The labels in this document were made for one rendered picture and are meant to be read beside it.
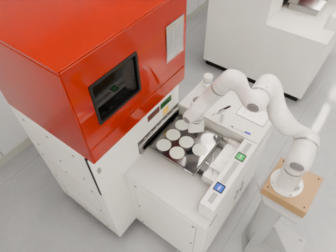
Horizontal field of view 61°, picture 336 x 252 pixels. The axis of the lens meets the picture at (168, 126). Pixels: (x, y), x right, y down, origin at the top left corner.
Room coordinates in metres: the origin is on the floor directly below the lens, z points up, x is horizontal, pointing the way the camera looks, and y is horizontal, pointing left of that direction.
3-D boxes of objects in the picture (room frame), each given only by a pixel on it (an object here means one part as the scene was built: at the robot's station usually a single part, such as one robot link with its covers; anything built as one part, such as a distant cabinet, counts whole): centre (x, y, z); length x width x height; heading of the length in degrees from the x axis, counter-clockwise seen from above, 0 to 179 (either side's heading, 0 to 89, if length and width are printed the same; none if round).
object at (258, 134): (1.40, -0.43, 0.89); 0.62 x 0.35 x 0.14; 52
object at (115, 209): (1.35, 0.44, 0.41); 0.82 x 0.71 x 0.82; 142
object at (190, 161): (1.16, -0.12, 0.90); 0.34 x 0.34 x 0.01; 52
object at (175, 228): (1.15, -0.25, 0.41); 0.97 x 0.64 x 0.82; 142
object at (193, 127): (1.16, -0.18, 1.08); 0.10 x 0.07 x 0.11; 94
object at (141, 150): (1.27, 0.06, 0.89); 0.44 x 0.02 x 0.10; 142
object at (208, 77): (1.64, -0.31, 1.01); 0.07 x 0.07 x 0.10
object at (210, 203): (0.88, -0.37, 0.89); 0.55 x 0.09 x 0.14; 142
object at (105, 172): (1.14, 0.18, 1.02); 0.82 x 0.03 x 0.40; 142
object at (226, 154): (1.01, -0.34, 0.87); 0.36 x 0.08 x 0.03; 142
